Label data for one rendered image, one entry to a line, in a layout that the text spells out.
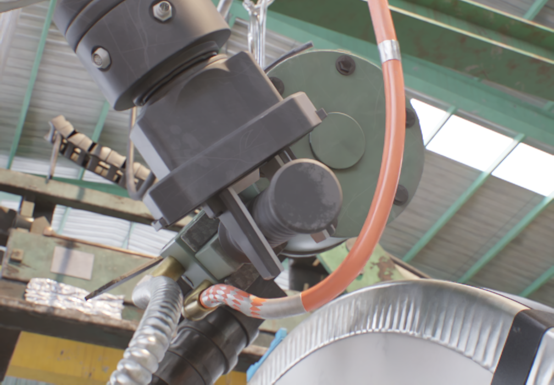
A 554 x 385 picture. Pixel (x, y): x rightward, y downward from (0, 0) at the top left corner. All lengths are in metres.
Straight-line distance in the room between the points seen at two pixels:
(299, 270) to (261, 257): 1.38
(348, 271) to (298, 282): 1.33
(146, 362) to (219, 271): 0.17
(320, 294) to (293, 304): 0.02
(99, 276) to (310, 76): 1.05
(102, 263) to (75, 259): 0.05
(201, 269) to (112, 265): 1.03
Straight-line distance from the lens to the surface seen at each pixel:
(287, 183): 0.48
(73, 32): 0.54
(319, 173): 0.48
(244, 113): 0.52
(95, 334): 1.63
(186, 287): 0.80
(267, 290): 0.78
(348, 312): 0.81
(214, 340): 0.75
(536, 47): 4.28
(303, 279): 1.90
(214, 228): 0.64
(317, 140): 0.65
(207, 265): 0.64
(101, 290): 0.68
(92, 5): 0.52
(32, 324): 1.62
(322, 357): 0.85
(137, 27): 0.51
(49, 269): 1.64
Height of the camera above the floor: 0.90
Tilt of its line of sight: 39 degrees up
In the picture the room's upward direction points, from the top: straight up
